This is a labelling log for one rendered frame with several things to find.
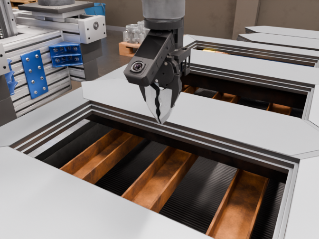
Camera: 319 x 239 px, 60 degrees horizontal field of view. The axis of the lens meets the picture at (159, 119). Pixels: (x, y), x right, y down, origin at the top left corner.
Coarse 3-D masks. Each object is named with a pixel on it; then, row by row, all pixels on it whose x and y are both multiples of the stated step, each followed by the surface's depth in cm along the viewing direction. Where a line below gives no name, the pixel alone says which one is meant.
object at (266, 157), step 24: (192, 48) 135; (216, 48) 135; (240, 48) 131; (192, 72) 109; (216, 72) 105; (240, 72) 101; (312, 96) 85; (72, 120) 75; (120, 120) 76; (144, 120) 73; (24, 144) 64; (192, 144) 67; (216, 144) 65; (240, 144) 62; (288, 168) 58; (288, 192) 51; (288, 216) 45
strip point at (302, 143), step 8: (296, 128) 67; (304, 128) 67; (312, 128) 67; (296, 136) 64; (304, 136) 64; (312, 136) 64; (296, 144) 61; (304, 144) 61; (312, 144) 61; (296, 152) 59; (304, 152) 59
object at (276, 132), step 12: (264, 120) 70; (276, 120) 70; (288, 120) 70; (264, 132) 66; (276, 132) 66; (288, 132) 66; (252, 144) 61; (264, 144) 61; (276, 144) 61; (288, 144) 61
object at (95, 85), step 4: (96, 80) 93; (100, 80) 93; (104, 80) 93; (108, 80) 93; (112, 80) 93; (88, 84) 90; (92, 84) 90; (96, 84) 90; (100, 84) 90; (104, 84) 90; (84, 88) 88; (88, 88) 88; (92, 88) 88; (96, 88) 88; (100, 88) 88; (84, 92) 85; (88, 92) 85; (92, 92) 85; (84, 96) 82
